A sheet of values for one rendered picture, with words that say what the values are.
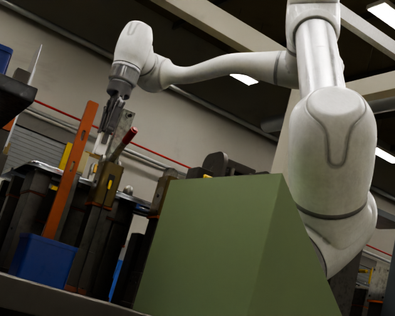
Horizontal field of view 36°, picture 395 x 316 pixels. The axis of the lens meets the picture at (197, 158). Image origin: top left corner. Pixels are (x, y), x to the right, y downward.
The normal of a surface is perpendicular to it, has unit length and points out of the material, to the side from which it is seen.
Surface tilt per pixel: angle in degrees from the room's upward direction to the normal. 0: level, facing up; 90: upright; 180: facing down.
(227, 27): 90
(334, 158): 131
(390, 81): 90
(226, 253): 90
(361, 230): 106
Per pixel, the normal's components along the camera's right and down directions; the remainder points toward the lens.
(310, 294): 0.57, -0.07
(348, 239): 0.57, 0.35
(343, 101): -0.07, -0.74
